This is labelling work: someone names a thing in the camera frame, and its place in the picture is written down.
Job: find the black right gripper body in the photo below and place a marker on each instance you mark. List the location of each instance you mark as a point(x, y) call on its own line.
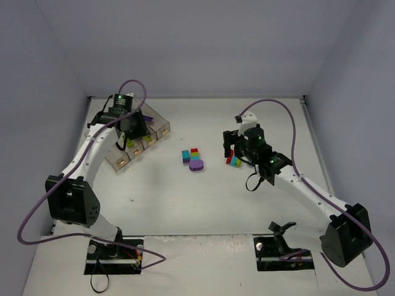
point(230, 143)

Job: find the green arched lego piece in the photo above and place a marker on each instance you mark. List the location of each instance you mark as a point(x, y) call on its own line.
point(238, 163)

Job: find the cyan arched lego piece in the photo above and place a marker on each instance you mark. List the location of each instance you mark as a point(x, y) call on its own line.
point(233, 162)

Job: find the red arched lego piece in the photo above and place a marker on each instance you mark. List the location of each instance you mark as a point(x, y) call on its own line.
point(229, 158)

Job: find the lilac oval lego piece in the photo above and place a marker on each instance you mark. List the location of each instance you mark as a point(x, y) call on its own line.
point(196, 165)

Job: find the green long lego brick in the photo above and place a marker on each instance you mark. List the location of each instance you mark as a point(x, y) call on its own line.
point(149, 139)

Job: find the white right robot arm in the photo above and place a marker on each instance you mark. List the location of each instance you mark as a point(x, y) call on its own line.
point(341, 232)

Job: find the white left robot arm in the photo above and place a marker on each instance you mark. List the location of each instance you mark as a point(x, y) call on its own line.
point(71, 198)

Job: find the purple lego in bin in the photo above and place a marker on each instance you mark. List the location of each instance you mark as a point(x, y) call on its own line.
point(148, 119)

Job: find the cyan square lego brick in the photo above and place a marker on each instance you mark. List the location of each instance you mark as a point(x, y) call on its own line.
point(185, 154)

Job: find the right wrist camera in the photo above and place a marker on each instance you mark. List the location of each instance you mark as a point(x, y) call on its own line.
point(247, 120)

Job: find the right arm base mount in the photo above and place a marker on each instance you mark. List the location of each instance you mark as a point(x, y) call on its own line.
point(273, 254)

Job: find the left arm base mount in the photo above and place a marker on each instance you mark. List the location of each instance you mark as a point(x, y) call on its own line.
point(112, 260)

